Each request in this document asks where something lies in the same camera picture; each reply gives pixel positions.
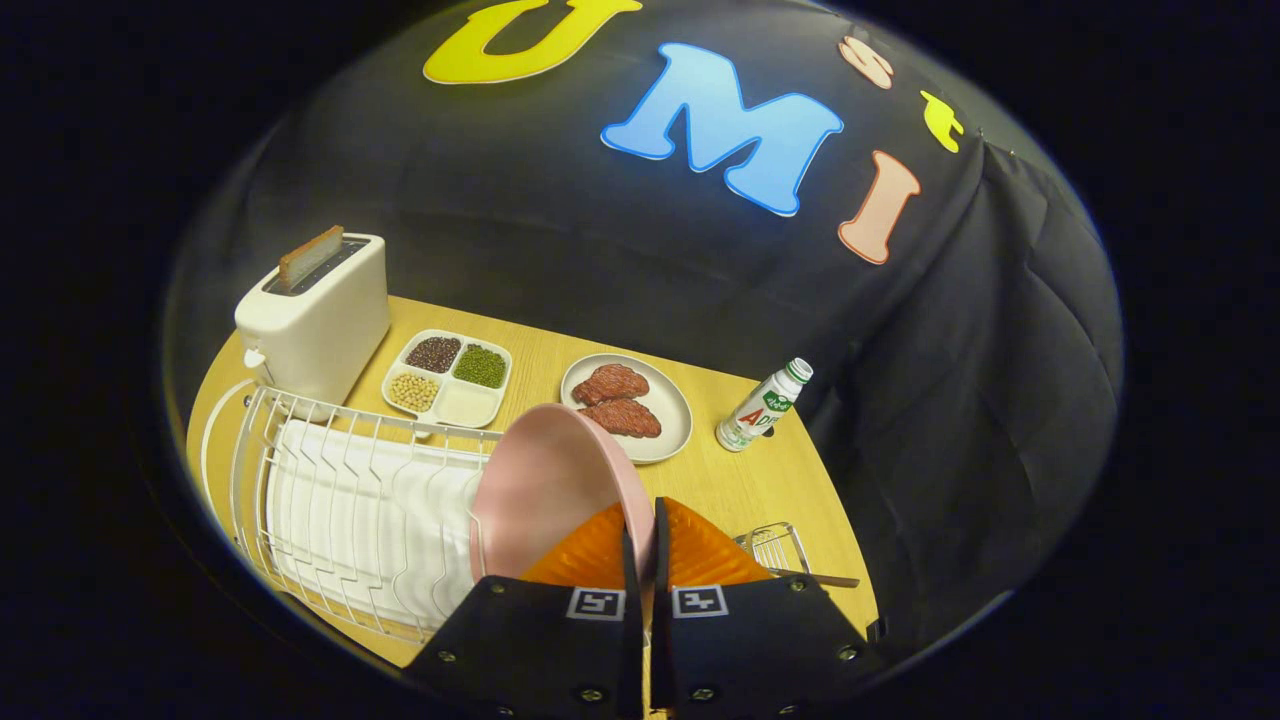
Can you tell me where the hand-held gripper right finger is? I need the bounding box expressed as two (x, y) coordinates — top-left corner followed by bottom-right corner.
(648, 495), (889, 720)

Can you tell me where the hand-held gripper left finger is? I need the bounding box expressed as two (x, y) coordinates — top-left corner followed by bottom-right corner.
(400, 500), (644, 720)

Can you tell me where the metal wire basket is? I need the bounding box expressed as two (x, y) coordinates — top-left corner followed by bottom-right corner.
(735, 522), (813, 581)

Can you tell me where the wooden spoon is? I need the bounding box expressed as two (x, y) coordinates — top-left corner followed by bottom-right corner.
(768, 566), (861, 589)

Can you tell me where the pink plate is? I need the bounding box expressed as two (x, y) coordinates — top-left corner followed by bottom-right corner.
(468, 403), (657, 583)

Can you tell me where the white wire dish rack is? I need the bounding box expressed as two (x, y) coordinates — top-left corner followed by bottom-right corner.
(200, 378), (506, 646)

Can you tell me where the beige plate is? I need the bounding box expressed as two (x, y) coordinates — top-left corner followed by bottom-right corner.
(560, 353), (694, 466)

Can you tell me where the red meat piece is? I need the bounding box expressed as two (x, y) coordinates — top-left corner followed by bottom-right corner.
(571, 363), (651, 407)
(578, 398), (663, 440)

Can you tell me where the white drink bottle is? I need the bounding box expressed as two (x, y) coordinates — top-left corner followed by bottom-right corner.
(715, 357), (814, 453)

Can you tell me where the white divided tray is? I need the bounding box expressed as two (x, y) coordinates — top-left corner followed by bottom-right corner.
(381, 329), (514, 431)

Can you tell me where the green beans pile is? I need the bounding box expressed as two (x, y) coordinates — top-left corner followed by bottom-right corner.
(453, 344), (508, 390)

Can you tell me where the yellow soybeans pile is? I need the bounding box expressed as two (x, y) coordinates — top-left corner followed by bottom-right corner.
(388, 372), (441, 414)

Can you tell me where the dark brown beans pile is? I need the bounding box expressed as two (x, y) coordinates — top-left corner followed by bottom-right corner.
(405, 336), (463, 374)

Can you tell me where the white toaster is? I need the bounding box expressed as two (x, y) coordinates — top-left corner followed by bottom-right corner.
(234, 233), (391, 421)

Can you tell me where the brown toast slice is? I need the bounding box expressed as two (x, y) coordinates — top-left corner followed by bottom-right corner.
(277, 225), (346, 291)

